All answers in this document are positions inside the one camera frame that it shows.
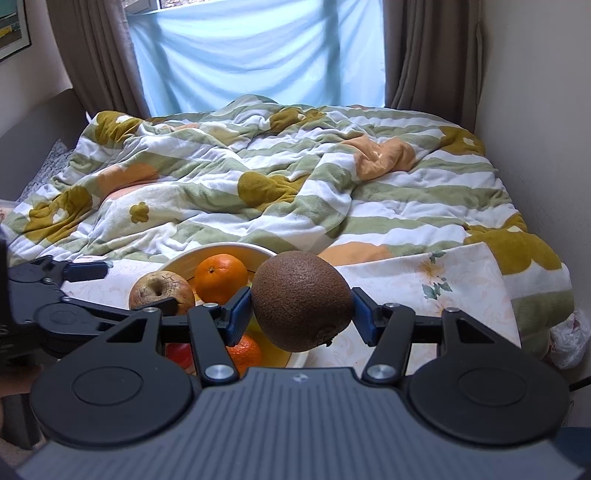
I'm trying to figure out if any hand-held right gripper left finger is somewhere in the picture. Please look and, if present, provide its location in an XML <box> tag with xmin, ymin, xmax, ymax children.
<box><xmin>104</xmin><ymin>286</ymin><xmax>254</xmax><ymax>385</ymax></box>

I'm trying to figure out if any mandarin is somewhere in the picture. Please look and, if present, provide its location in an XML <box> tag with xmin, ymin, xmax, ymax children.
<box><xmin>226</xmin><ymin>334</ymin><xmax>264</xmax><ymax>377</ymax></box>

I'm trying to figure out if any floral white tablecloth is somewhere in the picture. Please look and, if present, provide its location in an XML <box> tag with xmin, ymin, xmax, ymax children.
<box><xmin>60</xmin><ymin>242</ymin><xmax>523</xmax><ymax>371</ymax></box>

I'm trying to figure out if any brown kiwi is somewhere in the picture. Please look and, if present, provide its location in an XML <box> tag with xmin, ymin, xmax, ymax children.
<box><xmin>251</xmin><ymin>251</ymin><xmax>354</xmax><ymax>353</ymax></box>

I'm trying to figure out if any large orange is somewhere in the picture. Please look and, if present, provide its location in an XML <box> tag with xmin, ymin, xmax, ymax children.
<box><xmin>193</xmin><ymin>253</ymin><xmax>249</xmax><ymax>306</ymax></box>

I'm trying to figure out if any brown curtain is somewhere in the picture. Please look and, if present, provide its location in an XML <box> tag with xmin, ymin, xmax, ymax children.
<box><xmin>383</xmin><ymin>0</ymin><xmax>485</xmax><ymax>136</ymax></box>
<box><xmin>51</xmin><ymin>0</ymin><xmax>151</xmax><ymax>119</ymax></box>

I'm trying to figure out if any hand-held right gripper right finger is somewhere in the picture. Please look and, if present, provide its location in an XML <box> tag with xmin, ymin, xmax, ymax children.
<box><xmin>352</xmin><ymin>286</ymin><xmax>498</xmax><ymax>385</ymax></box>

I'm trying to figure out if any grey bed headboard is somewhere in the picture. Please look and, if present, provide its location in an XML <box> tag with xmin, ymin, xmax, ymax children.
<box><xmin>0</xmin><ymin>88</ymin><xmax>89</xmax><ymax>204</ymax></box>

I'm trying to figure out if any grey patterned pillow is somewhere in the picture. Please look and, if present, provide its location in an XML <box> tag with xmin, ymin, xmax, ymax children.
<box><xmin>16</xmin><ymin>140</ymin><xmax>71</xmax><ymax>204</ymax></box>

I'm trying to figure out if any person's dark trouser leg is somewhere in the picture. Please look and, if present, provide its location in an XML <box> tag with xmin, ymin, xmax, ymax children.
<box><xmin>556</xmin><ymin>426</ymin><xmax>591</xmax><ymax>480</ymax></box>

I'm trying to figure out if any cream cartoon print plate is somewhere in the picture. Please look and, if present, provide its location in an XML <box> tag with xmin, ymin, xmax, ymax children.
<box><xmin>157</xmin><ymin>242</ymin><xmax>324</xmax><ymax>370</ymax></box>

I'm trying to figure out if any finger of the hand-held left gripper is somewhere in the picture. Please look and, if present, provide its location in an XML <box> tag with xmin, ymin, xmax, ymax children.
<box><xmin>34</xmin><ymin>298</ymin><xmax>179</xmax><ymax>345</ymax></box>
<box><xmin>8</xmin><ymin>257</ymin><xmax>112</xmax><ymax>297</ymax></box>

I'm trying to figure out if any green striped floral blanket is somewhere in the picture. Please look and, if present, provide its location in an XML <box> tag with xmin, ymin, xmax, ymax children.
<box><xmin>0</xmin><ymin>94</ymin><xmax>576</xmax><ymax>366</ymax></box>

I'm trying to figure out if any wrinkled brown apple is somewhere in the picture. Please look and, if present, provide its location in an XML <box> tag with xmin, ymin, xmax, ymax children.
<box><xmin>128</xmin><ymin>271</ymin><xmax>196</xmax><ymax>317</ymax></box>

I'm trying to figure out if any light blue window sheet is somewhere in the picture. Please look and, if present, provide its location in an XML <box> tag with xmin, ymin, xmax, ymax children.
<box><xmin>126</xmin><ymin>0</ymin><xmax>387</xmax><ymax>119</ymax></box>

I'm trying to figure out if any red cherry tomato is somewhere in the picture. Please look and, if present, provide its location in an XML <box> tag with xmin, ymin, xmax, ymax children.
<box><xmin>165</xmin><ymin>342</ymin><xmax>195</xmax><ymax>370</ymax></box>

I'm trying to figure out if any framed wall picture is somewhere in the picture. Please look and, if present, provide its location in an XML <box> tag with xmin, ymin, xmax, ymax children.
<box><xmin>0</xmin><ymin>0</ymin><xmax>33</xmax><ymax>64</ymax></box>

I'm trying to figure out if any white plastic bag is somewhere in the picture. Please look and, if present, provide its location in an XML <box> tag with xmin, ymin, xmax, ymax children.
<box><xmin>549</xmin><ymin>308</ymin><xmax>591</xmax><ymax>370</ymax></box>

